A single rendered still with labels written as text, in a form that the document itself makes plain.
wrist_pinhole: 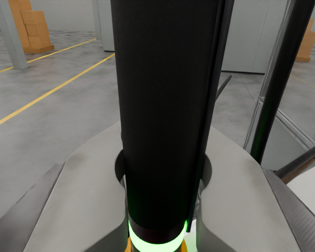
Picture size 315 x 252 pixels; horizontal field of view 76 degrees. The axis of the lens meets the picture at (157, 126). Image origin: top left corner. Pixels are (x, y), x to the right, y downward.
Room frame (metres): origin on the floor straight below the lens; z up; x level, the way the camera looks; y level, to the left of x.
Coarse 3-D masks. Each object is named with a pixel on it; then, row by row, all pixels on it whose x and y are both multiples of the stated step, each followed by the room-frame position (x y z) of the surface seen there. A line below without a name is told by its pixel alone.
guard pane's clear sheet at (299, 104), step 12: (312, 12) 1.12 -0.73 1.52; (312, 24) 1.09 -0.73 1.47; (312, 36) 1.06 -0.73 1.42; (300, 48) 1.11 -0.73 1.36; (312, 48) 1.02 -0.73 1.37; (300, 60) 1.08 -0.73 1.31; (312, 60) 0.99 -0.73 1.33; (300, 72) 1.04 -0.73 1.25; (312, 72) 0.96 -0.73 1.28; (288, 84) 1.10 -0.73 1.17; (300, 84) 1.01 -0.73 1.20; (312, 84) 0.93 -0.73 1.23; (264, 96) 1.30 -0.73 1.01; (288, 96) 1.06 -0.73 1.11; (300, 96) 0.97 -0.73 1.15; (312, 96) 0.90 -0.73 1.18; (288, 108) 1.02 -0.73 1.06; (300, 108) 0.94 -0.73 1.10; (312, 108) 0.86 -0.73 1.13; (300, 120) 0.90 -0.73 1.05; (312, 120) 0.83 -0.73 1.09; (312, 132) 0.80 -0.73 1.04
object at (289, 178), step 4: (308, 160) 0.20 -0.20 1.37; (312, 160) 0.21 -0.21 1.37; (304, 164) 0.20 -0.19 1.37; (308, 164) 0.20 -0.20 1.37; (300, 168) 0.19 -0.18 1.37; (304, 168) 0.19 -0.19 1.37; (292, 172) 0.18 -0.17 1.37; (296, 172) 0.18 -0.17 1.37; (300, 172) 0.19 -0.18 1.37; (288, 176) 0.18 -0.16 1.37; (292, 176) 0.18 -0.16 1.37; (284, 180) 0.17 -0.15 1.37; (288, 180) 0.17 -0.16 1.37
